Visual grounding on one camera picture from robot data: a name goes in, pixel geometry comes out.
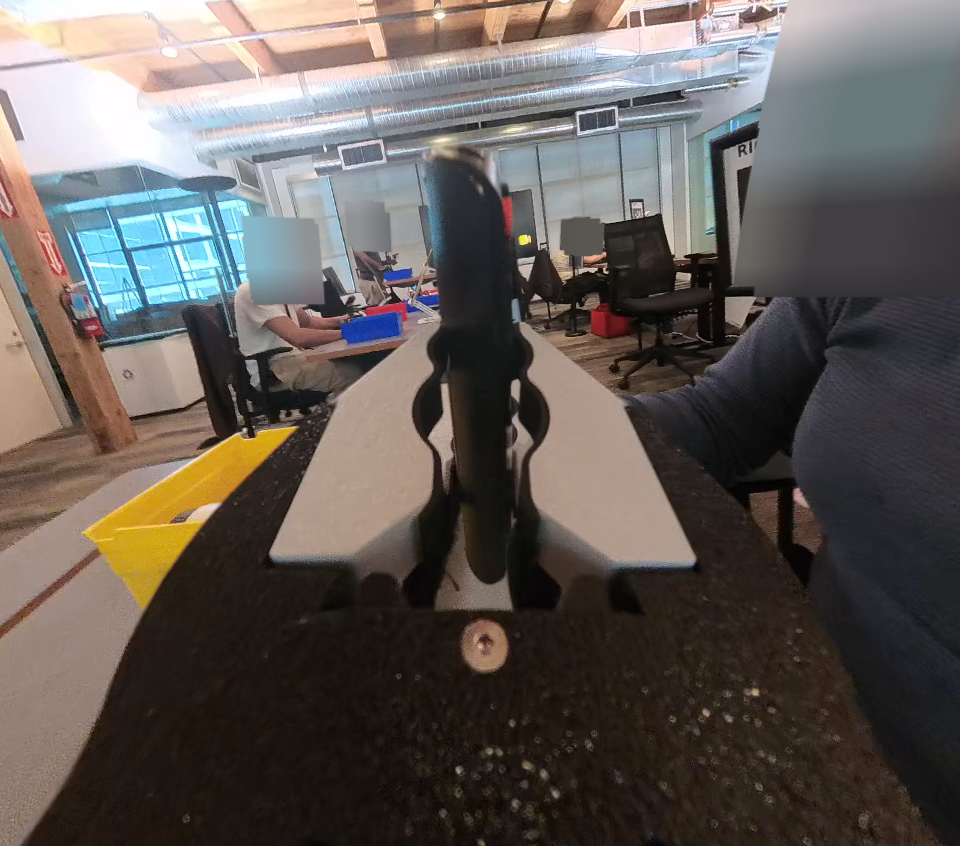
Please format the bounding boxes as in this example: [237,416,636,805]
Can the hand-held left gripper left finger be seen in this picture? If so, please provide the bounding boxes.
[268,324,459,584]

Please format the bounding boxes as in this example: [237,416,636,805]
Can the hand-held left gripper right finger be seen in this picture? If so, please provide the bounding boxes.
[510,322,699,584]

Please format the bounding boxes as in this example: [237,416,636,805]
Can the yellow plastic bin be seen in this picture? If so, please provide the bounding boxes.
[82,426,297,610]

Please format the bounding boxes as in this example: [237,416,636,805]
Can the black remote control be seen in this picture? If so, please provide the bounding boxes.
[422,147,526,584]

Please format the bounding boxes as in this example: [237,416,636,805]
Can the person's right forearm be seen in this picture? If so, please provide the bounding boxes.
[622,297,849,487]

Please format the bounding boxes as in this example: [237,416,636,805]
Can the grey office table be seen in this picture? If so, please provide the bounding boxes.
[303,313,421,367]

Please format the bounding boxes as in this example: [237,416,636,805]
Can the black mesh office chair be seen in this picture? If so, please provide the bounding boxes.
[603,214,714,389]

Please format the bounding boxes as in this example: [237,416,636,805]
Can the large framed marker sign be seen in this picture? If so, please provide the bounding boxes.
[708,126,760,346]

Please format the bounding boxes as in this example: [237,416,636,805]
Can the red fire extinguisher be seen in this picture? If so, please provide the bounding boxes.
[63,283,106,340]

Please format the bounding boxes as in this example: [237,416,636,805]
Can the wooden post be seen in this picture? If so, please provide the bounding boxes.
[0,111,138,453]

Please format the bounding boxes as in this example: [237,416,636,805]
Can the silver ventilation duct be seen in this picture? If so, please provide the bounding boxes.
[138,28,774,160]

